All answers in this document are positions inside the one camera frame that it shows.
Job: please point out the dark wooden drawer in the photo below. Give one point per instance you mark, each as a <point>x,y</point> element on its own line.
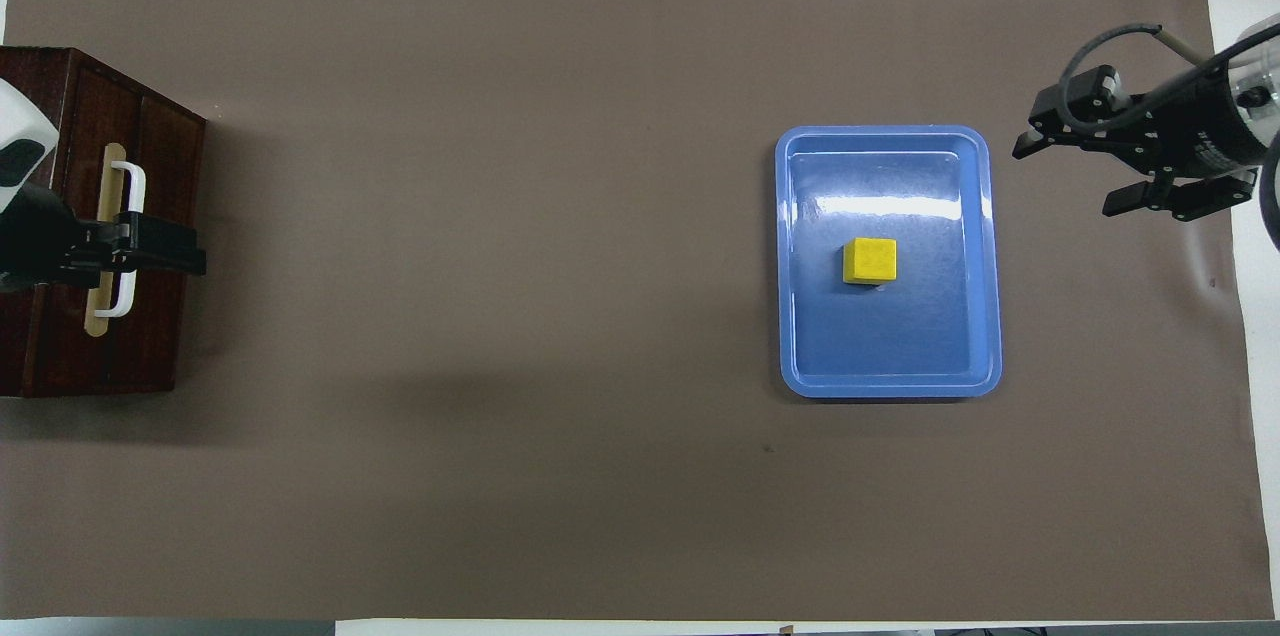
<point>165,336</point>

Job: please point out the blue plastic tray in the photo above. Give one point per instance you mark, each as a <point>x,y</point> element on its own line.
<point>890,346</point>

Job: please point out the yellow cube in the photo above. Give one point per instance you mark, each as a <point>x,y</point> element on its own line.
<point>870,261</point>

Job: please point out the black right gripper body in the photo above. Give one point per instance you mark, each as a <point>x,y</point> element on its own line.
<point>1200,126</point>

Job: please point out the brown table mat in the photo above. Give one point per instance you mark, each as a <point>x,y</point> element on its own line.
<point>550,316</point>

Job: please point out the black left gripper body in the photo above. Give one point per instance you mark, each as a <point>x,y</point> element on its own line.
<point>50,246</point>

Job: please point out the dark wooden cabinet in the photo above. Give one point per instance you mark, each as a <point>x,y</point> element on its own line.
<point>30,346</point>

